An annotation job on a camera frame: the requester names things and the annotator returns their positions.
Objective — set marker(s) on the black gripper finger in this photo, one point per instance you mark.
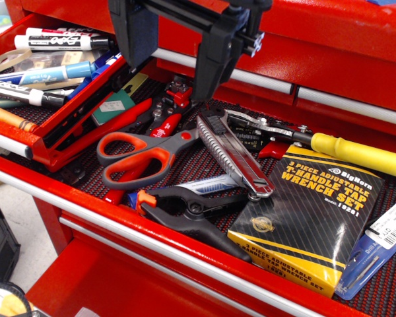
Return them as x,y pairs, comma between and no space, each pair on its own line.
217,57
136,32

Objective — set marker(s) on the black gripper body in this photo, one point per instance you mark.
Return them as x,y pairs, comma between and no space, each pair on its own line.
242,16

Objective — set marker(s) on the silver black box cutter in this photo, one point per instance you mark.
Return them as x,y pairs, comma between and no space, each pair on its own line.
230,153

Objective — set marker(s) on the red upper small drawer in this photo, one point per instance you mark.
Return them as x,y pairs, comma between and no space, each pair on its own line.
52,109

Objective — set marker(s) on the black yellow tap wrench box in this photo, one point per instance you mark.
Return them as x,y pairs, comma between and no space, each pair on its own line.
306,230

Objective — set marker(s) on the dark blue marker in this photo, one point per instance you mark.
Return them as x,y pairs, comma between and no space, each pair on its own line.
99,67

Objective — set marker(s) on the light blue Expo marker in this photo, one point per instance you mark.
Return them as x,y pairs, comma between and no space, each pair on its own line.
60,73

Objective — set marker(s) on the green card package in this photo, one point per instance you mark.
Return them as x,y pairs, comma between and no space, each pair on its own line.
119,101

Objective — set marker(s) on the black Expo marker upper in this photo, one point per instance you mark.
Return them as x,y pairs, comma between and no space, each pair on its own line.
67,43

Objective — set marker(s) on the black expo marker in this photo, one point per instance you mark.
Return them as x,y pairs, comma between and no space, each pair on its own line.
31,96
67,43

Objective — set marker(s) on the red Expo marker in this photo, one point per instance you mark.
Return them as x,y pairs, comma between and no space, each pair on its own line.
51,32

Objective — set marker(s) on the orange grey scissors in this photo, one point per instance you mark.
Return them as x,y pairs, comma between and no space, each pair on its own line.
145,148

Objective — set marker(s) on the blue white marker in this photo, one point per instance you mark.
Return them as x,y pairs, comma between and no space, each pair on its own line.
206,185

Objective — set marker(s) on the tan rubber band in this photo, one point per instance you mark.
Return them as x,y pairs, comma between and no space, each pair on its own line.
13,57

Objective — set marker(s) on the black Expo marker lower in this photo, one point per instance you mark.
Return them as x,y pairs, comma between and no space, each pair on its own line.
31,96

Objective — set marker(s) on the black spring clamp orange tips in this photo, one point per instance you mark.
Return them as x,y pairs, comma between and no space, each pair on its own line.
184,211

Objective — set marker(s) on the red tool chest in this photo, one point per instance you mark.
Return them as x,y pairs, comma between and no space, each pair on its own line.
330,65

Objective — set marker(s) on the blue drill bit package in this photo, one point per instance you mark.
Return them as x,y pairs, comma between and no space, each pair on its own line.
376,246

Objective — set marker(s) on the yellow sponge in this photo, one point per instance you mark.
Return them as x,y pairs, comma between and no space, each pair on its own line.
11,305

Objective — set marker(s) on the red black wire stripper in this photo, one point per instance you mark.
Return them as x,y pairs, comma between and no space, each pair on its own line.
163,113

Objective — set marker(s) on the black yellow wire gauge tool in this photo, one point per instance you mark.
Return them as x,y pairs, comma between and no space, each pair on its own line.
253,139

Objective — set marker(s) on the yellow handled pliers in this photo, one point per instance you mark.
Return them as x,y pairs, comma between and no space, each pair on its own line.
356,153

